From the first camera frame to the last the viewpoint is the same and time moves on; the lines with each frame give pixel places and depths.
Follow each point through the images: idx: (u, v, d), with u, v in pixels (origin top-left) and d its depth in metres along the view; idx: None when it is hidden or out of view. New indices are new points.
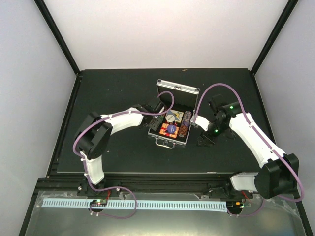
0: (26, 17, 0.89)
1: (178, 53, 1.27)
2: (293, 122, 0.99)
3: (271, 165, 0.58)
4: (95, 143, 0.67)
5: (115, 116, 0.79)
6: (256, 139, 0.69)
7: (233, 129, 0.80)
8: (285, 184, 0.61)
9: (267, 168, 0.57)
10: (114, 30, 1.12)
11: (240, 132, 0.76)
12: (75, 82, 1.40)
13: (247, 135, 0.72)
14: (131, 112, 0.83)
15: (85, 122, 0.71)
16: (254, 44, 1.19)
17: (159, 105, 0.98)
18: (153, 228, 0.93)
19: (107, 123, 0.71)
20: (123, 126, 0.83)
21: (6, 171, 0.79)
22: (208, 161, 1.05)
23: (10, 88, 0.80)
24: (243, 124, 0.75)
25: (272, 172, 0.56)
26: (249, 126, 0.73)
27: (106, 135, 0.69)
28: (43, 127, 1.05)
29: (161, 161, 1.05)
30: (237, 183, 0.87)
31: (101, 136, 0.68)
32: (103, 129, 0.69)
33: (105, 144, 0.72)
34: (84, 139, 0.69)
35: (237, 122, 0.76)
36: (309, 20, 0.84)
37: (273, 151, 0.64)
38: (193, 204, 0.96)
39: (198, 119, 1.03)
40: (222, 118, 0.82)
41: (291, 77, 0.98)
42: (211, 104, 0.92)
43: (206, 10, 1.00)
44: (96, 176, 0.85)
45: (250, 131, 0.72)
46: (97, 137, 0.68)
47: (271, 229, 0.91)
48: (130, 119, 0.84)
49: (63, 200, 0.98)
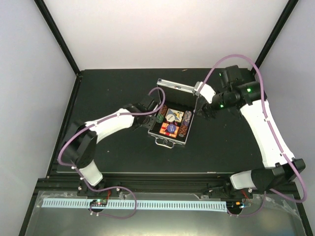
0: (25, 16, 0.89)
1: (178, 53, 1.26)
2: (292, 122, 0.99)
3: (277, 169, 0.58)
4: (80, 152, 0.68)
5: (101, 122, 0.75)
6: (267, 138, 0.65)
7: (244, 115, 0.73)
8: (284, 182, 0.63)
9: (274, 174, 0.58)
10: (114, 30, 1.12)
11: (252, 123, 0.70)
12: (75, 82, 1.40)
13: (259, 130, 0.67)
14: (119, 114, 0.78)
15: (70, 132, 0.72)
16: (254, 44, 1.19)
17: (152, 104, 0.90)
18: (153, 228, 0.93)
19: (92, 132, 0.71)
20: (112, 129, 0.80)
21: (6, 171, 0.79)
22: (207, 161, 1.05)
23: (9, 87, 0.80)
24: (258, 115, 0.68)
25: (277, 178, 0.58)
26: (265, 121, 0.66)
27: (91, 143, 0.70)
28: (43, 128, 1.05)
29: (161, 161, 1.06)
30: (237, 182, 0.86)
31: (86, 145, 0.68)
32: (87, 137, 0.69)
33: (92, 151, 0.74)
34: (71, 148, 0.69)
35: (253, 110, 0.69)
36: (310, 19, 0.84)
37: (283, 155, 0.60)
38: (193, 204, 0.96)
39: (204, 88, 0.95)
40: (233, 99, 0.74)
41: (292, 76, 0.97)
42: (225, 75, 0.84)
43: (205, 9, 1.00)
44: (92, 180, 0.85)
45: (265, 126, 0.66)
46: (82, 146, 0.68)
47: (271, 228, 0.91)
48: (118, 122, 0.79)
49: (63, 200, 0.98)
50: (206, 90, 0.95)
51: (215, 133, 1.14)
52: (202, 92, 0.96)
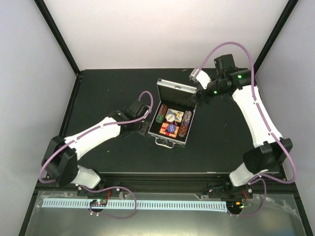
0: (25, 16, 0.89)
1: (178, 53, 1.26)
2: (292, 122, 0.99)
3: (266, 147, 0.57)
4: (60, 172, 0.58)
5: (81, 136, 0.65)
6: (256, 119, 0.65)
7: (235, 101, 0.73)
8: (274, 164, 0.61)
9: (261, 150, 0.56)
10: (114, 30, 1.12)
11: (242, 106, 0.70)
12: (75, 82, 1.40)
13: (249, 111, 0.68)
14: (103, 126, 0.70)
15: (48, 149, 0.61)
16: (254, 44, 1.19)
17: (141, 109, 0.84)
18: (153, 228, 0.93)
19: (70, 150, 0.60)
20: (98, 142, 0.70)
21: (6, 171, 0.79)
22: (207, 161, 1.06)
23: (9, 87, 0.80)
24: (247, 98, 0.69)
25: (265, 154, 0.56)
26: (254, 103, 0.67)
27: (69, 164, 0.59)
28: (43, 127, 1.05)
29: (162, 162, 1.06)
30: (236, 180, 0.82)
31: (65, 165, 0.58)
32: (66, 155, 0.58)
33: (74, 169, 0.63)
34: (50, 167, 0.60)
35: (242, 95, 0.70)
36: (310, 19, 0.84)
37: (271, 133, 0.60)
38: (193, 204, 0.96)
39: (201, 73, 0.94)
40: (226, 86, 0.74)
41: (292, 77, 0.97)
42: (218, 63, 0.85)
43: (206, 9, 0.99)
44: (89, 183, 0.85)
45: (254, 108, 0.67)
46: (60, 169, 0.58)
47: (270, 228, 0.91)
48: (102, 135, 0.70)
49: (63, 200, 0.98)
50: (203, 76, 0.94)
51: (215, 133, 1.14)
52: (198, 77, 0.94)
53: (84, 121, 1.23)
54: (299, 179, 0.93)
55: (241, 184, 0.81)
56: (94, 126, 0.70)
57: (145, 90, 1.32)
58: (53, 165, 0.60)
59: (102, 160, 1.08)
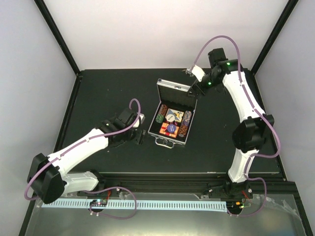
0: (26, 17, 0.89)
1: (178, 53, 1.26)
2: (292, 122, 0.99)
3: (249, 121, 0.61)
4: (44, 191, 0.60)
5: (66, 153, 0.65)
6: (241, 97, 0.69)
7: (224, 85, 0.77)
8: (258, 140, 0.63)
9: (245, 124, 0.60)
10: (114, 30, 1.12)
11: (230, 88, 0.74)
12: (75, 82, 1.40)
13: (235, 91, 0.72)
14: (88, 139, 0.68)
15: (32, 167, 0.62)
16: (254, 44, 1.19)
17: (131, 118, 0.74)
18: (153, 228, 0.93)
19: (52, 170, 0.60)
20: (84, 156, 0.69)
21: (6, 171, 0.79)
22: (207, 160, 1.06)
23: (10, 88, 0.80)
24: (234, 80, 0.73)
25: (249, 128, 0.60)
26: (240, 84, 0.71)
27: (52, 185, 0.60)
28: (43, 127, 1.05)
29: (161, 162, 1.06)
30: (234, 174, 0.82)
31: (47, 185, 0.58)
32: (49, 175, 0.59)
33: (59, 189, 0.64)
34: (34, 185, 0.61)
35: (230, 77, 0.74)
36: (309, 20, 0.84)
37: (255, 110, 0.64)
38: (193, 204, 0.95)
39: (196, 67, 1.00)
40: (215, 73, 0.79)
41: (291, 77, 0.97)
42: (210, 56, 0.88)
43: (206, 9, 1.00)
44: (88, 188, 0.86)
45: (239, 88, 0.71)
46: (44, 188, 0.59)
47: (270, 228, 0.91)
48: (88, 148, 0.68)
49: (63, 200, 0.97)
50: (199, 69, 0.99)
51: (215, 133, 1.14)
52: (193, 71, 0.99)
53: (84, 121, 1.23)
54: (300, 179, 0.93)
55: (242, 178, 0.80)
56: (79, 140, 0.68)
57: (133, 97, 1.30)
58: (37, 184, 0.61)
59: (102, 160, 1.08)
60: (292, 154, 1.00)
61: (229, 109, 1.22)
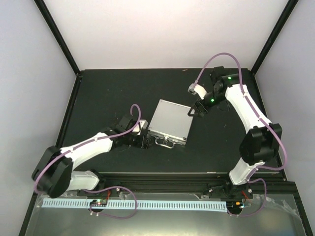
0: (26, 17, 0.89)
1: (178, 53, 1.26)
2: (292, 122, 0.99)
3: (256, 131, 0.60)
4: (53, 182, 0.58)
5: (78, 147, 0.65)
6: (245, 108, 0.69)
7: (228, 98, 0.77)
8: (267, 152, 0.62)
9: (252, 133, 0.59)
10: (114, 30, 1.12)
11: (233, 101, 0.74)
12: (75, 82, 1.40)
13: (239, 104, 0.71)
14: (97, 139, 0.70)
15: (42, 159, 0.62)
16: (254, 44, 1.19)
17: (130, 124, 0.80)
18: (153, 228, 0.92)
19: (65, 160, 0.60)
20: (89, 156, 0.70)
21: (6, 171, 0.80)
22: (207, 161, 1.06)
23: (10, 87, 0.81)
24: (236, 92, 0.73)
25: (256, 137, 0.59)
26: (243, 96, 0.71)
27: (63, 175, 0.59)
28: (43, 127, 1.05)
29: (161, 162, 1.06)
30: (236, 178, 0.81)
31: (60, 174, 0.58)
32: (61, 165, 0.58)
33: (67, 181, 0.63)
34: (43, 177, 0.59)
35: (232, 91, 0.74)
36: (310, 19, 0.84)
37: (260, 119, 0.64)
38: (193, 204, 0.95)
39: (198, 86, 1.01)
40: (219, 88, 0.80)
41: (291, 77, 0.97)
42: (212, 73, 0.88)
43: (206, 9, 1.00)
44: (88, 186, 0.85)
45: (243, 100, 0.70)
46: (54, 178, 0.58)
47: (271, 229, 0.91)
48: (97, 146, 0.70)
49: (62, 200, 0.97)
50: (200, 90, 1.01)
51: (215, 133, 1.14)
52: (195, 90, 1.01)
53: (84, 121, 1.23)
54: (300, 179, 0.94)
55: (241, 182, 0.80)
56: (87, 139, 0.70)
57: (133, 97, 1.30)
58: (46, 176, 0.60)
59: (102, 160, 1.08)
60: (292, 154, 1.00)
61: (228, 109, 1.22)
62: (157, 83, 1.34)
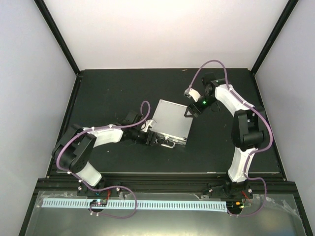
0: (26, 17, 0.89)
1: (178, 53, 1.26)
2: (292, 122, 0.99)
3: (241, 112, 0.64)
4: (77, 154, 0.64)
5: (99, 129, 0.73)
6: (232, 100, 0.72)
7: (217, 98, 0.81)
8: (257, 136, 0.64)
9: (237, 115, 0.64)
10: (113, 30, 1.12)
11: (222, 98, 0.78)
12: (75, 82, 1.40)
13: (226, 99, 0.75)
14: (111, 126, 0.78)
15: (67, 135, 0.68)
16: (254, 44, 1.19)
17: (136, 118, 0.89)
18: (154, 228, 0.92)
19: (90, 134, 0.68)
20: (103, 140, 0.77)
21: (6, 171, 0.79)
22: (207, 161, 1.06)
23: (9, 87, 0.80)
24: (222, 89, 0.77)
25: (241, 118, 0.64)
26: (229, 91, 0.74)
27: (89, 147, 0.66)
28: (43, 127, 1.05)
29: (161, 162, 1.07)
30: (232, 172, 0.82)
31: (84, 147, 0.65)
32: (86, 139, 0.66)
33: (87, 157, 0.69)
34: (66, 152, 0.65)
35: (218, 90, 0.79)
36: (309, 19, 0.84)
37: (244, 104, 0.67)
38: (193, 204, 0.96)
39: (192, 90, 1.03)
40: (209, 91, 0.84)
41: (291, 76, 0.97)
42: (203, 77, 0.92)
43: (205, 9, 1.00)
44: (91, 181, 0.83)
45: (228, 95, 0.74)
46: (78, 150, 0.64)
47: (271, 228, 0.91)
48: (111, 133, 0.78)
49: (63, 200, 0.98)
50: (194, 93, 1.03)
51: (215, 133, 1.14)
52: (191, 92, 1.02)
53: (84, 121, 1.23)
54: (299, 179, 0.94)
55: (240, 177, 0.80)
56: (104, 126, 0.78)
57: (133, 97, 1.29)
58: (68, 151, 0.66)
59: (102, 160, 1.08)
60: (291, 154, 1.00)
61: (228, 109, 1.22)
62: (157, 83, 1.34)
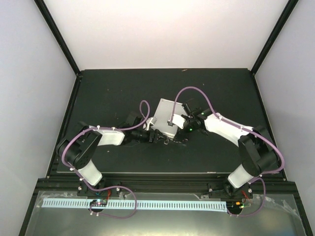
0: (25, 17, 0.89)
1: (178, 53, 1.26)
2: (292, 122, 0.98)
3: (246, 139, 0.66)
4: (82, 150, 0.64)
5: (103, 129, 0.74)
6: (227, 128, 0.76)
7: (210, 130, 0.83)
8: (271, 158, 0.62)
9: (242, 142, 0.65)
10: (113, 30, 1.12)
11: (216, 128, 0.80)
12: (75, 82, 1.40)
13: (221, 128, 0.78)
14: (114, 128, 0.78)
15: (72, 131, 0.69)
16: (254, 44, 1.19)
17: (136, 121, 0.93)
18: (154, 228, 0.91)
19: (96, 132, 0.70)
20: (107, 140, 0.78)
21: (6, 171, 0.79)
22: (207, 161, 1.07)
23: (10, 88, 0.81)
24: (214, 121, 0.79)
25: (248, 145, 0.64)
26: (220, 120, 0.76)
27: (94, 143, 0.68)
28: (43, 127, 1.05)
29: (161, 162, 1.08)
30: (236, 181, 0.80)
31: (90, 143, 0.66)
32: (92, 136, 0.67)
33: (91, 153, 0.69)
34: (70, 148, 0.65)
35: (209, 121, 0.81)
36: (310, 19, 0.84)
37: (242, 129, 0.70)
38: (193, 204, 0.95)
39: (175, 117, 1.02)
40: (198, 125, 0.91)
41: (292, 76, 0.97)
42: (186, 106, 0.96)
43: (205, 9, 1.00)
44: (91, 179, 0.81)
45: (222, 123, 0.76)
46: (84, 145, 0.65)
47: (271, 229, 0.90)
48: (115, 134, 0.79)
49: (62, 200, 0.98)
50: (179, 119, 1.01)
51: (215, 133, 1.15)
52: (174, 121, 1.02)
53: (84, 121, 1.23)
54: (300, 179, 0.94)
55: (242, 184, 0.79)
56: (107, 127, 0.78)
57: (133, 97, 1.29)
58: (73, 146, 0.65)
59: (102, 160, 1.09)
60: (291, 154, 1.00)
61: (228, 109, 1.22)
62: (157, 83, 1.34)
